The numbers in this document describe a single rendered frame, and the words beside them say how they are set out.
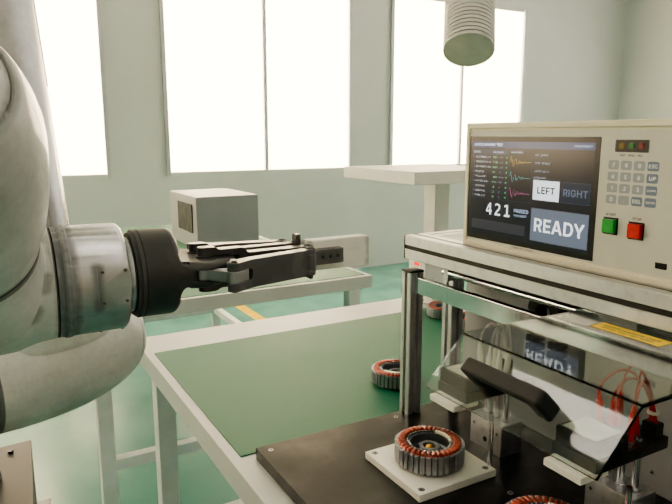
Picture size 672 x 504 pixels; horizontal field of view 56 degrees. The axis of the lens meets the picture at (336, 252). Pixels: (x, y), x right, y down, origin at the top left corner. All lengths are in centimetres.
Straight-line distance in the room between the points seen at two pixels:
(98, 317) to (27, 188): 18
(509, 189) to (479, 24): 114
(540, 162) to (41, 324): 72
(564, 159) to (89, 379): 71
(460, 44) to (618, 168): 128
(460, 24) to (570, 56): 599
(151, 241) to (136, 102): 483
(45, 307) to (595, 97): 807
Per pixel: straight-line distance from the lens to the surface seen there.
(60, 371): 87
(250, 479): 110
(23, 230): 40
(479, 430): 116
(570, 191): 95
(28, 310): 50
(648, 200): 88
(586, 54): 827
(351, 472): 107
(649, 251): 88
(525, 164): 101
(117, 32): 538
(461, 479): 104
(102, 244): 52
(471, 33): 208
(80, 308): 52
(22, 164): 36
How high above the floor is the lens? 130
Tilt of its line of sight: 10 degrees down
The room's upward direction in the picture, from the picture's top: straight up
